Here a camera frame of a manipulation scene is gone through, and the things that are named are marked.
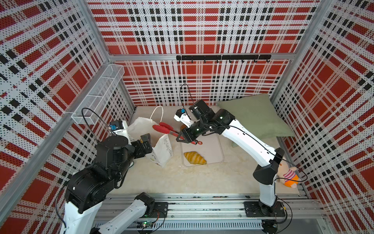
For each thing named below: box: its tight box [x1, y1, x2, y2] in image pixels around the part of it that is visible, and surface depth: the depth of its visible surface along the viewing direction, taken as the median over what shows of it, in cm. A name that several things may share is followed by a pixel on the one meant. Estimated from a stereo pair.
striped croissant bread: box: [183, 151, 207, 165], surface depth 90 cm
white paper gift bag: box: [127, 105, 173, 168], surface depth 82 cm
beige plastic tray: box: [180, 133, 225, 167], surface depth 95 cm
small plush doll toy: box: [276, 159, 300, 189], surface depth 82 cm
